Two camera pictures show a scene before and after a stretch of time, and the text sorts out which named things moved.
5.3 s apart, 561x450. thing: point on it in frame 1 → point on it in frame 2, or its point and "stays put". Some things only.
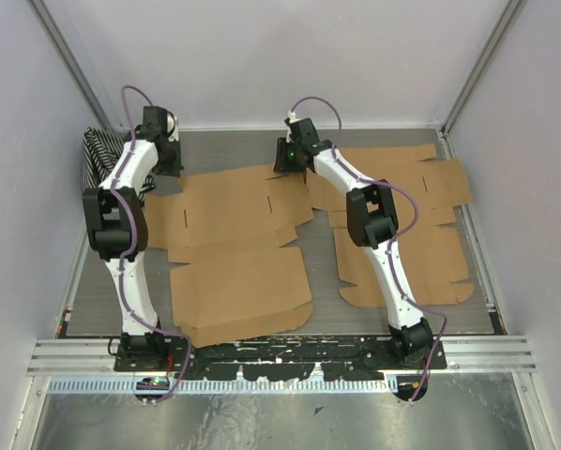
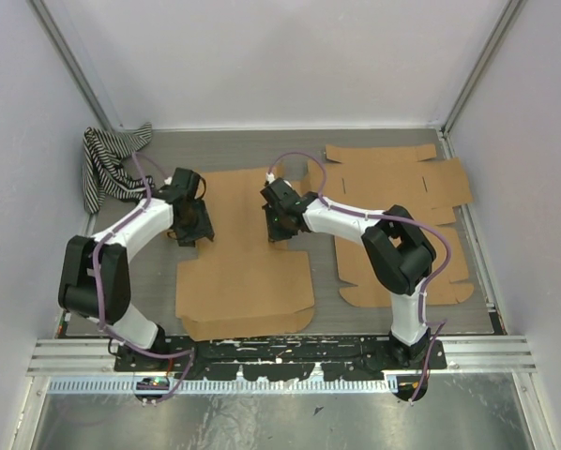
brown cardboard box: (234, 278) stays put
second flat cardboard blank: (426, 192) stays put
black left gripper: (174, 169) → (203, 230)
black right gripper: (281, 165) → (274, 233)
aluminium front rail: (94, 356) stays put
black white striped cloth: (98, 152) stays put
